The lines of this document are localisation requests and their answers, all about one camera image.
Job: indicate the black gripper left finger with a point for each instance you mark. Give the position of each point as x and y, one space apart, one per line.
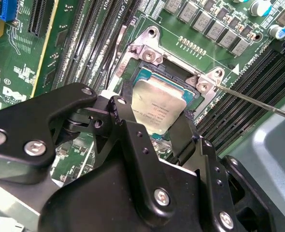
132 145

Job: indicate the CPU with silver top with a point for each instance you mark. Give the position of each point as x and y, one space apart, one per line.
157 106

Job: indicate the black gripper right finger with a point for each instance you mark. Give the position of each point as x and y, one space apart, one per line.
212 154

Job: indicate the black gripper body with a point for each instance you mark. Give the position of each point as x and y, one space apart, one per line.
96 205

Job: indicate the metal locking lever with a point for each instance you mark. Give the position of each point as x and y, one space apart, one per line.
122 33
248 98

